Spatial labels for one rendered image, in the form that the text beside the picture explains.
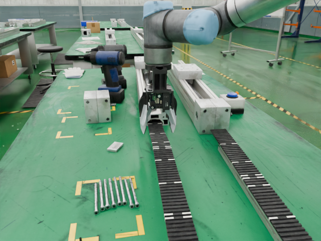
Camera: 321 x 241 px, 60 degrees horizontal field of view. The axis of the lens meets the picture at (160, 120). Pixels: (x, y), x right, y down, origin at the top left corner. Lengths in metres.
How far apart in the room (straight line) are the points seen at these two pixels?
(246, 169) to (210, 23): 0.35
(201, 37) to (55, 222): 0.49
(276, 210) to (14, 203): 0.54
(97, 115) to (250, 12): 0.62
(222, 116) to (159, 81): 0.30
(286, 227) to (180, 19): 0.47
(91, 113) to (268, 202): 0.67
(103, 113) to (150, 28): 0.42
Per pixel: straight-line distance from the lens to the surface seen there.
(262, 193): 0.64
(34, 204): 0.69
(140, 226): 0.58
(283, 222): 0.58
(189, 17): 0.66
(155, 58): 0.73
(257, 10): 0.72
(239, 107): 1.14
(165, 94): 0.74
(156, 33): 0.71
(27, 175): 0.80
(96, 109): 1.03
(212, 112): 0.92
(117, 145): 0.86
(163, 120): 1.04
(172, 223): 0.54
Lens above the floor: 1.18
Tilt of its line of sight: 22 degrees down
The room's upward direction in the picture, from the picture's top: straight up
